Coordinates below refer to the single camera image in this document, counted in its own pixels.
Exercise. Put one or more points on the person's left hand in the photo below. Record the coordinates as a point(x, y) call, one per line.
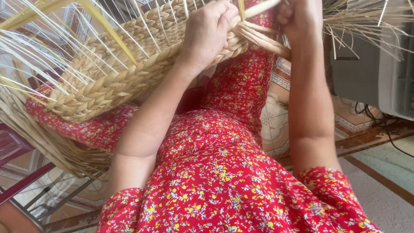
point(202, 38)

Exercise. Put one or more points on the person's right hand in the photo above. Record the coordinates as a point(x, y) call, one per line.
point(302, 19)

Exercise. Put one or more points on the person's right fingers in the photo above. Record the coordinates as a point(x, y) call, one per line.
point(286, 14)

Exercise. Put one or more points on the twisted straw strand bundle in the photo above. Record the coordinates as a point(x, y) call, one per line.
point(263, 40)

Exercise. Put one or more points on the braided straw basket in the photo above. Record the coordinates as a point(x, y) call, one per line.
point(129, 74)

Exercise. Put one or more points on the bundle of thin dry stalks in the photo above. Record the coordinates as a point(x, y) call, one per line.
point(359, 22)

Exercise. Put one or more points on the grey appliance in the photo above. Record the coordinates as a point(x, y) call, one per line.
point(372, 74)

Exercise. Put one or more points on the red floral dress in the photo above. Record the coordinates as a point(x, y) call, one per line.
point(210, 174)

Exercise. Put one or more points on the heap of loose straw strands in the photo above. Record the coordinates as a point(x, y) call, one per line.
point(48, 142)

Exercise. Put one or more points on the red chair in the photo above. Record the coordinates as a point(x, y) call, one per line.
point(14, 152)

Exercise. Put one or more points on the grey metal frame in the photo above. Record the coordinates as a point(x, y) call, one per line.
point(58, 197)

